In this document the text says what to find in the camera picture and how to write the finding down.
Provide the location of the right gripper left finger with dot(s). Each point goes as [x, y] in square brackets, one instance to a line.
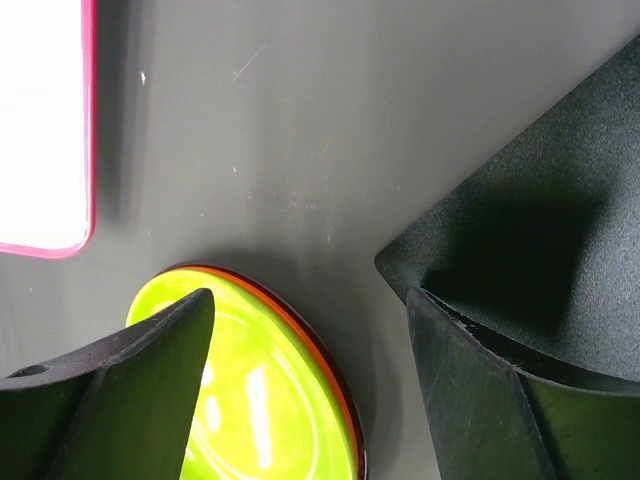
[118, 408]

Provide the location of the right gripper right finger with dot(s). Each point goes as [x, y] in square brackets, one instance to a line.
[498, 409]

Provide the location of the orange plate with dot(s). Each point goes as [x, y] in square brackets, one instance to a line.
[330, 360]

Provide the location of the lime green plate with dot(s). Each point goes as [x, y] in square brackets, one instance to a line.
[272, 403]

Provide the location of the black box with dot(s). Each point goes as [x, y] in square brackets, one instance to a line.
[541, 243]

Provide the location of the pink framed whiteboard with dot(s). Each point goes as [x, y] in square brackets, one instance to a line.
[48, 127]

